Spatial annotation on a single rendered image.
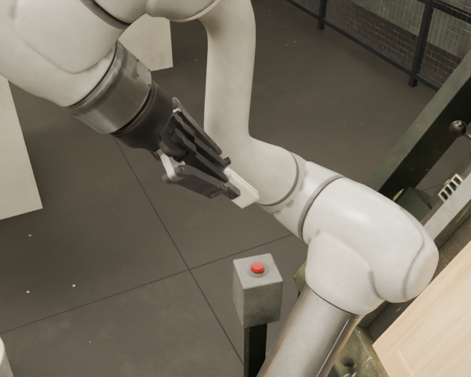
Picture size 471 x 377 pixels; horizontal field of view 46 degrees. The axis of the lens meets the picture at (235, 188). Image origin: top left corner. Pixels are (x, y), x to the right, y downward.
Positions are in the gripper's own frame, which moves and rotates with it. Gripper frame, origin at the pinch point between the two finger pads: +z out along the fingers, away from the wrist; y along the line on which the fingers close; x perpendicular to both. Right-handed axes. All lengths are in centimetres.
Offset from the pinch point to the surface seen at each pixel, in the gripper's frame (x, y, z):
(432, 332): 0, 4, 81
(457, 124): -27, 37, 56
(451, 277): -9, 14, 77
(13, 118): 163, 179, 58
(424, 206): -9, 38, 83
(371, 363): 18, 3, 84
